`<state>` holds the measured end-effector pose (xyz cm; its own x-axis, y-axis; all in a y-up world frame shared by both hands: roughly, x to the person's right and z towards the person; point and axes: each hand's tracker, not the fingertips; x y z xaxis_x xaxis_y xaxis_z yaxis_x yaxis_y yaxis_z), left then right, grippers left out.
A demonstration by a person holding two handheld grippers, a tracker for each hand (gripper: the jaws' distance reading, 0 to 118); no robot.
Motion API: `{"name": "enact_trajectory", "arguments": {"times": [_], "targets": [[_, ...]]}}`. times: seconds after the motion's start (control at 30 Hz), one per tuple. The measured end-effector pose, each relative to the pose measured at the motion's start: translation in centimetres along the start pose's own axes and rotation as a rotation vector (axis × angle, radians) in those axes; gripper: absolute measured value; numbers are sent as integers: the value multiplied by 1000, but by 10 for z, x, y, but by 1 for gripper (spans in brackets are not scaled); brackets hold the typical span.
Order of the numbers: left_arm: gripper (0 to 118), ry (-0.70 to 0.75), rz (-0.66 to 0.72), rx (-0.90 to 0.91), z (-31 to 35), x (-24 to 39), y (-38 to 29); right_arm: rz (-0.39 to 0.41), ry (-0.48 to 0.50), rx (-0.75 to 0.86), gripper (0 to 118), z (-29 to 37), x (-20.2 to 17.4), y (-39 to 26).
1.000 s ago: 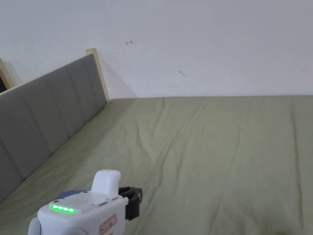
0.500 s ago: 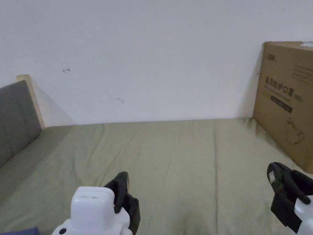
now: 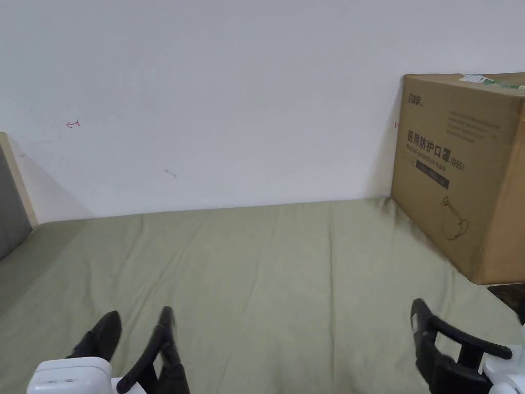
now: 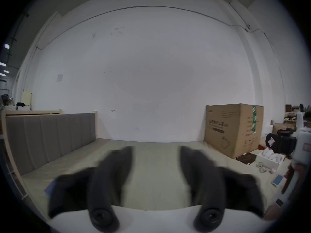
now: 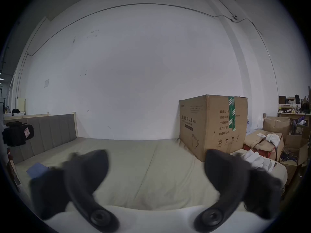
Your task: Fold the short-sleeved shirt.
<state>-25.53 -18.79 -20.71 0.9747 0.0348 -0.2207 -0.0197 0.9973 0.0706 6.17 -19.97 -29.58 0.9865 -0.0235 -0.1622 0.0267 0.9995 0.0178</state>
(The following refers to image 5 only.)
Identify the crumpled white cloth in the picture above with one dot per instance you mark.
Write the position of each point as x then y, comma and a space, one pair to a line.
273, 138

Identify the grey padded headboard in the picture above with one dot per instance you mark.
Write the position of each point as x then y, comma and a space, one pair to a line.
51, 132

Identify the cluttered wooden desk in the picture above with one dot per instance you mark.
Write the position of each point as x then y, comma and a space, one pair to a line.
294, 110

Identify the flat carton with red side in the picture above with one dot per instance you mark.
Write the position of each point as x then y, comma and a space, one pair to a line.
257, 141

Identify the large brown cardboard box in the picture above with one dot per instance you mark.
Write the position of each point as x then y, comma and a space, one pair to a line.
209, 127

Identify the bed with beige sheet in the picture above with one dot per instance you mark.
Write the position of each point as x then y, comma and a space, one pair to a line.
150, 173

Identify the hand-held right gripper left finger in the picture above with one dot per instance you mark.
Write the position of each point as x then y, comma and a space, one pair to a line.
80, 178

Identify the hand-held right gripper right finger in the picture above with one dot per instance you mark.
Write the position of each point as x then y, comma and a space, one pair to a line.
230, 178

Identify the open brown carton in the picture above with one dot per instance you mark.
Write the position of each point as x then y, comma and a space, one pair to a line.
277, 125

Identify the black device with sticker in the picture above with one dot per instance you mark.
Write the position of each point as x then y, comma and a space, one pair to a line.
17, 133

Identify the blue cloth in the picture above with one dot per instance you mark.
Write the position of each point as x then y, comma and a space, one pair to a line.
36, 170

